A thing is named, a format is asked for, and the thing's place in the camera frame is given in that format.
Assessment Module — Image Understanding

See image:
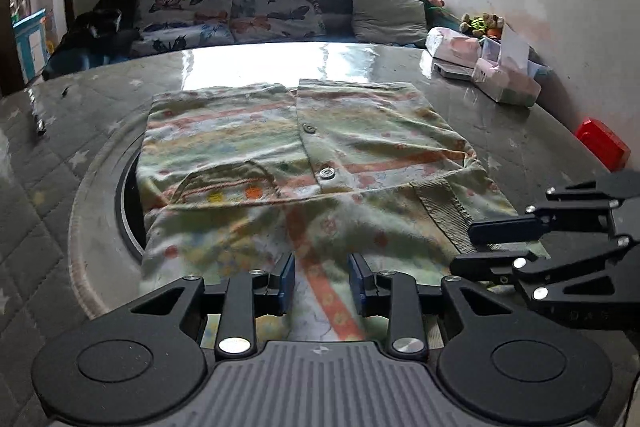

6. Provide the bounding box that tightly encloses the pastel patterned button shirt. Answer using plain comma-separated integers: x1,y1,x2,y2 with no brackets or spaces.
136,78,548,344

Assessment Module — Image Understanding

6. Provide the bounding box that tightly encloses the large butterfly print pillow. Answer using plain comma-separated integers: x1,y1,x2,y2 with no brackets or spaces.
229,0,328,42

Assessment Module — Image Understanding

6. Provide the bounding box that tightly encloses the blue cabinet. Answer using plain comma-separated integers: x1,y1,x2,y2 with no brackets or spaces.
12,9,50,80

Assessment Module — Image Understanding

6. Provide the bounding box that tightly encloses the red box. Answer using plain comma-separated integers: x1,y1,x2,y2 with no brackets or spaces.
575,118,632,170

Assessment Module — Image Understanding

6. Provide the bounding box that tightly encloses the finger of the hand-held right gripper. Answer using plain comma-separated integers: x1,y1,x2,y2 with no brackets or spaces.
449,234,634,304
469,170,640,246

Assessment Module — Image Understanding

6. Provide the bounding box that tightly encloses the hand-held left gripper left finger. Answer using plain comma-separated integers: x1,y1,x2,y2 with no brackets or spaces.
129,252,297,355

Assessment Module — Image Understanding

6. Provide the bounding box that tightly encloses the dark flat box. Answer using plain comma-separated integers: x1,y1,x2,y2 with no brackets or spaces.
432,62,473,82

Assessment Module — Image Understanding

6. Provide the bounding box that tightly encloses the teal sofa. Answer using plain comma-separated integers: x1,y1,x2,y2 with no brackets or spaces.
42,0,551,80

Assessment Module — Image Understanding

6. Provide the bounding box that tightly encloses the grey pillow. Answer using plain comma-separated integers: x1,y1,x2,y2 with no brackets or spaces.
350,0,430,45

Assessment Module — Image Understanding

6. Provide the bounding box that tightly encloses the green and brown plush toy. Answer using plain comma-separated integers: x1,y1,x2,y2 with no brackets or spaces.
459,12,506,38

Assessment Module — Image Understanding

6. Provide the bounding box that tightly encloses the black bag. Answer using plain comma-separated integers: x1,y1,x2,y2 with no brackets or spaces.
42,0,142,80

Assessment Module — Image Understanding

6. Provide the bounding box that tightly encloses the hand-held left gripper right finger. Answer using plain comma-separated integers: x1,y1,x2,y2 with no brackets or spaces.
347,252,507,355

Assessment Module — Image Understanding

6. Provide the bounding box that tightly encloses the pink tissue pack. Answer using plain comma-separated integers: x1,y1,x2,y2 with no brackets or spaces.
425,27,483,68

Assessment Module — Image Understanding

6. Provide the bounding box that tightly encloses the open tissue pack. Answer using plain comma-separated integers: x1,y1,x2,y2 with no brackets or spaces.
472,26,543,108

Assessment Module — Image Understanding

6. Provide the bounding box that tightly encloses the clear storage box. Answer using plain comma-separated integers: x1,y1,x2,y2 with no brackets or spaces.
480,38,552,78

